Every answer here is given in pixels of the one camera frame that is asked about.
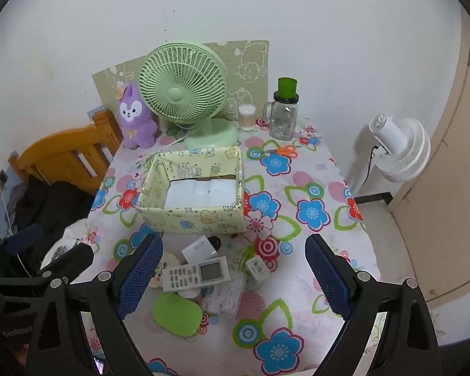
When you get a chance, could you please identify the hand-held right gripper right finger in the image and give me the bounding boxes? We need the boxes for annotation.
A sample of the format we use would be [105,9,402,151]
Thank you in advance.
[305,234,441,376]

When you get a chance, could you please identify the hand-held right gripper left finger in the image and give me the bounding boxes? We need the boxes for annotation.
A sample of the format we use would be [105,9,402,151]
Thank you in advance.
[25,233,165,376]

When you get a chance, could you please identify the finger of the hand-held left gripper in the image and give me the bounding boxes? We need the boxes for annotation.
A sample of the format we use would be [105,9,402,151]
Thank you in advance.
[0,244,95,287]
[0,223,44,267]

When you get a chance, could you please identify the green oval case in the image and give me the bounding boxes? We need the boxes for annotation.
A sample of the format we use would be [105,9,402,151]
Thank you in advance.
[153,293,202,337]

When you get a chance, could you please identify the yellow printed storage box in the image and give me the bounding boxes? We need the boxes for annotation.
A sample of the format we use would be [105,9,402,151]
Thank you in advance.
[135,147,247,235]

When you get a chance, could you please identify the clear floss pick box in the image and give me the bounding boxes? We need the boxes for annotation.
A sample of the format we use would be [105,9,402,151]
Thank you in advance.
[201,270,247,317]

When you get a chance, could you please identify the white plastic bag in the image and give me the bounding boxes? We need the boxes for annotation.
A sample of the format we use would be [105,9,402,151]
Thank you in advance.
[40,219,100,271]

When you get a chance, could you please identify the white remote control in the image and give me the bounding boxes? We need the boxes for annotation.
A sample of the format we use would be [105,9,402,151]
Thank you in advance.
[162,256,232,292]

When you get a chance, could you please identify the black clothing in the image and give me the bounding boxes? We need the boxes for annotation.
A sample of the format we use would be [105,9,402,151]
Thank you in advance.
[0,174,97,279]

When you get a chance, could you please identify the white charger block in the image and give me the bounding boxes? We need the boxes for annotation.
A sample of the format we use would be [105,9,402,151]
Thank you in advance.
[181,236,212,266]

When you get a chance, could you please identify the small white plug adapter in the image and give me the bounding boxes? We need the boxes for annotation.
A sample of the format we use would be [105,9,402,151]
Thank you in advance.
[246,256,268,283]

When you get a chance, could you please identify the wooden chair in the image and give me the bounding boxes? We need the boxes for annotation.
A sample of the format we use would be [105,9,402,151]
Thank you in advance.
[8,110,124,196]

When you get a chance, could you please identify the floral tablecloth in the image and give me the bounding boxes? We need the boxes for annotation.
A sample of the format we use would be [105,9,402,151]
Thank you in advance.
[43,119,380,376]

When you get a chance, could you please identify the purple plush toy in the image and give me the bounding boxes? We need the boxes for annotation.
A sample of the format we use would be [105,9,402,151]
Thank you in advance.
[117,82,158,150]

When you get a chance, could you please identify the white standing fan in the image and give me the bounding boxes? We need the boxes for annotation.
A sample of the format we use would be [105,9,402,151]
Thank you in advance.
[352,113,431,206]

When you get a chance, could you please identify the glass mug jar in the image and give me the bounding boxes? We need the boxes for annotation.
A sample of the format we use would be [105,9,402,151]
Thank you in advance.
[263,91,300,140]

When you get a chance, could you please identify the beige wooden cabinet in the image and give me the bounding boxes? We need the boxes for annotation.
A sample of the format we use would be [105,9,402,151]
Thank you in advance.
[392,8,470,322]

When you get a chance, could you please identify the cotton swab container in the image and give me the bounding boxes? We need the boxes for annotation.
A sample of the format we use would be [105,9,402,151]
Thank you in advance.
[238,105,257,132]

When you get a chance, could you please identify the green desk fan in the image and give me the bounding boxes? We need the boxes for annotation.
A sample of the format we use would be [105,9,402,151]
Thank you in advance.
[138,41,241,151]

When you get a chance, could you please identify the green plastic cup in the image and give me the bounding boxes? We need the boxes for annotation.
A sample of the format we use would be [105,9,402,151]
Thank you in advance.
[278,77,298,98]

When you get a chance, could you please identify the orange handled scissors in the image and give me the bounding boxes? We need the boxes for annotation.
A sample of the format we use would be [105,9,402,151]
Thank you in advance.
[263,145,297,159]

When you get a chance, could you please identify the white fan cable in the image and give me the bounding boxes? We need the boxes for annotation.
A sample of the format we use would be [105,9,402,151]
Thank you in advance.
[141,133,192,161]

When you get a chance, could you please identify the beige cartoon wall poster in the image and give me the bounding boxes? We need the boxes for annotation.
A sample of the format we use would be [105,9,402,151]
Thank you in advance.
[92,40,270,126]

